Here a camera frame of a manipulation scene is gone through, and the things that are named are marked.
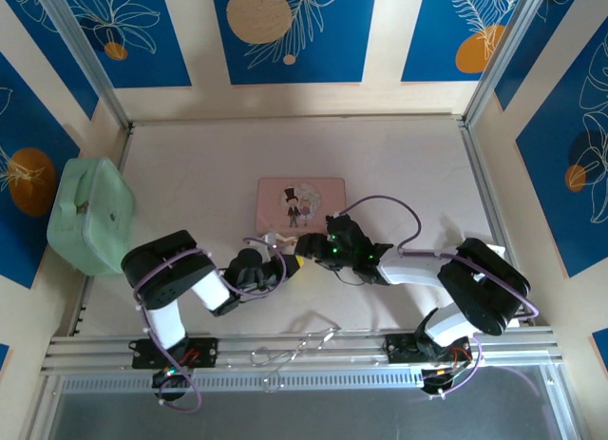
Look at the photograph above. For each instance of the aluminium frame post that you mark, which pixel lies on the aluminium frame post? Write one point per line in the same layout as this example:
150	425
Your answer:
83	55
503	55

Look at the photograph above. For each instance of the aluminium right side rail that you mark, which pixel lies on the aluminium right side rail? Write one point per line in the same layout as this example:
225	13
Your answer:
489	188

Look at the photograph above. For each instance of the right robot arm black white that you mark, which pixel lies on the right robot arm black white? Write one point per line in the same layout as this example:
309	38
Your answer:
480	288

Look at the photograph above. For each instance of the pink tin with cartoon couple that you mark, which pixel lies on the pink tin with cartoon couple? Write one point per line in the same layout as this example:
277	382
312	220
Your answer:
304	197

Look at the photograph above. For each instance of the aluminium left frame post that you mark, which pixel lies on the aluminium left frame post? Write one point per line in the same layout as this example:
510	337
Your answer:
83	55

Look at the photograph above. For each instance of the aluminium left side rail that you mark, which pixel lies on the aluminium left side rail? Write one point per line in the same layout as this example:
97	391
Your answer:
102	231

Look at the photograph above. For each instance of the mint green lunch bag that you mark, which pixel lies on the mint green lunch bag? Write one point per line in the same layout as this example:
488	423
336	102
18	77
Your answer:
90	216

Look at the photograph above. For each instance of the aluminium right frame post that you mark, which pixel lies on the aluminium right frame post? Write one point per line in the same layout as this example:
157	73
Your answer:
503	55

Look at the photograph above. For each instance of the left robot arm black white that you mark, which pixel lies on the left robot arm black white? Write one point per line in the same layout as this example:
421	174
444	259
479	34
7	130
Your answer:
164	276

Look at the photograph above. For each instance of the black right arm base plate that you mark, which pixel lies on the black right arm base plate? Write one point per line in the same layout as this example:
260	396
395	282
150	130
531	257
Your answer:
401	347

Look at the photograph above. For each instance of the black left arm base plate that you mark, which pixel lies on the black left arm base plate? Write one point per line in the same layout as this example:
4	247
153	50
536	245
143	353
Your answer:
204	352

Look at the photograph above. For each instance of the aluminium front frame rail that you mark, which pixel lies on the aluminium front frame rail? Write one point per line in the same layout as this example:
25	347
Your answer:
304	359

